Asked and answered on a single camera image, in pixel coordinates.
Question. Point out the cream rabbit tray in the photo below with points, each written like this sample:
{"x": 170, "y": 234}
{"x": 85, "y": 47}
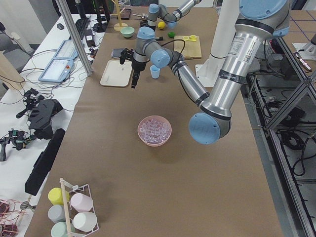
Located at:
{"x": 116, "y": 74}

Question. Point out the pink bowl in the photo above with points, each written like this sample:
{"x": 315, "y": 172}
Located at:
{"x": 154, "y": 142}

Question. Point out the mint green bowl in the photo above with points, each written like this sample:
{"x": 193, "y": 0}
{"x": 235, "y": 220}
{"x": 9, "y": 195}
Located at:
{"x": 127, "y": 32}

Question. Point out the aluminium frame post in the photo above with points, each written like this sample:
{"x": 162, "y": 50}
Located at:
{"x": 65, "y": 12}

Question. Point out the white wire cup rack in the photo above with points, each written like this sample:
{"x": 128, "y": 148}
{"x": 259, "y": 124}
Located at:
{"x": 72, "y": 210}

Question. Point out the teach pendant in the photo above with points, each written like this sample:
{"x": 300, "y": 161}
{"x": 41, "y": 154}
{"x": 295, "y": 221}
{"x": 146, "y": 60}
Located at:
{"x": 57, "y": 70}
{"x": 66, "y": 50}

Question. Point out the whole yellow lemon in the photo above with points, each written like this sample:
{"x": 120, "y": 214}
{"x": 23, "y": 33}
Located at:
{"x": 161, "y": 25}

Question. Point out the green lime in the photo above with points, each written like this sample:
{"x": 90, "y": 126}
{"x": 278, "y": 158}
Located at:
{"x": 171, "y": 35}

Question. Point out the wooden cup tree stand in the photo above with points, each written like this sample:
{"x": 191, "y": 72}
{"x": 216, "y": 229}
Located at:
{"x": 119, "y": 10}

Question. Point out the wooden cutting board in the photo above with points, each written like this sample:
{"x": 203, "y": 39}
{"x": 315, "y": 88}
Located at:
{"x": 192, "y": 49}

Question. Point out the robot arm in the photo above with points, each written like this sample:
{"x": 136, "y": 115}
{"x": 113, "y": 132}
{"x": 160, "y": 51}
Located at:
{"x": 258, "y": 20}
{"x": 170, "y": 19}

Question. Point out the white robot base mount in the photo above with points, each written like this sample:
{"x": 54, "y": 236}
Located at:
{"x": 207, "y": 72}

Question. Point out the grey folded cloth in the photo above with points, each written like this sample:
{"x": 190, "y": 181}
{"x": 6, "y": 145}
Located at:
{"x": 116, "y": 52}

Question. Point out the light blue cup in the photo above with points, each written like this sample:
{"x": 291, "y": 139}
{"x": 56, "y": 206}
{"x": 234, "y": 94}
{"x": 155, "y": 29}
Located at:
{"x": 155, "y": 71}

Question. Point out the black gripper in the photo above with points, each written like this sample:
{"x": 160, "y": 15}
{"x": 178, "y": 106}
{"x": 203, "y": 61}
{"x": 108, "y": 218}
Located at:
{"x": 144, "y": 23}
{"x": 136, "y": 65}

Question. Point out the teach pendant far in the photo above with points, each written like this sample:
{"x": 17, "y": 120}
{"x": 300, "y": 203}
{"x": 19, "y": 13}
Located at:
{"x": 66, "y": 50}

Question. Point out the teach pendant near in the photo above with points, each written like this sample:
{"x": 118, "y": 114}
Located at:
{"x": 57, "y": 70}

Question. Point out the clear ice cube pile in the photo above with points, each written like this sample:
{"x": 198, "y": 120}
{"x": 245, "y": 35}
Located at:
{"x": 154, "y": 129}

